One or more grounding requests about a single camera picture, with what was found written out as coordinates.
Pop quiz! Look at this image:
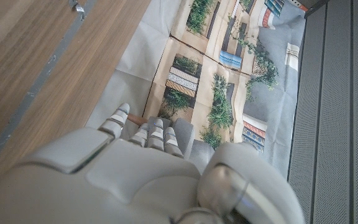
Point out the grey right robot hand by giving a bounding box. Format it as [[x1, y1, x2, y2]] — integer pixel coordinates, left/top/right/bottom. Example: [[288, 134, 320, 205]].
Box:
[[0, 103, 306, 224]]

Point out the printed garden backdrop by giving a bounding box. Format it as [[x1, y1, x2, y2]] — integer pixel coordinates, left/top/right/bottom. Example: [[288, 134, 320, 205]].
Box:
[[85, 0, 307, 180]]

